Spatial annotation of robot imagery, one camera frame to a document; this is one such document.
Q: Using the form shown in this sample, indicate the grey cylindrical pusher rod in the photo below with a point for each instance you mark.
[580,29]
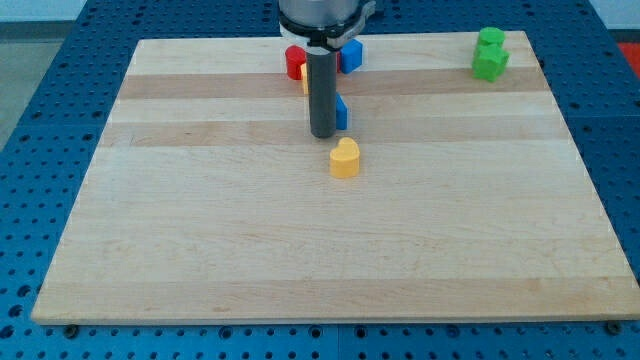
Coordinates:
[321,76]

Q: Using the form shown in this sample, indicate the blue cube block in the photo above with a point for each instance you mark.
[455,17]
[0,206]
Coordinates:
[342,113]

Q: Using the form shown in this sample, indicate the green star block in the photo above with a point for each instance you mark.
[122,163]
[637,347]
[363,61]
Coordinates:
[489,62]

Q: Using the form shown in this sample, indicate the yellow block behind rod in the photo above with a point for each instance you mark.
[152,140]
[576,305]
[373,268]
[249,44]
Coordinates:
[304,79]

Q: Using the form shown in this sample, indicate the red cylinder block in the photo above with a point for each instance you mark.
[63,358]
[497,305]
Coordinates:
[295,57]

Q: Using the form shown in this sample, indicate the blue block at back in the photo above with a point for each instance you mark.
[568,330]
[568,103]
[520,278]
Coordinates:
[351,56]

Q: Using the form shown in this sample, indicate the yellow heart block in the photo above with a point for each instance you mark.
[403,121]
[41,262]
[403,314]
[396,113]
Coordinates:
[344,159]

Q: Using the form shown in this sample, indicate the green cylinder block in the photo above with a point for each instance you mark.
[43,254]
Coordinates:
[491,36]

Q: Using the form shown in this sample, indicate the light wooden board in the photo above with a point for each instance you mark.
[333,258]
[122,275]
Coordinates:
[208,200]

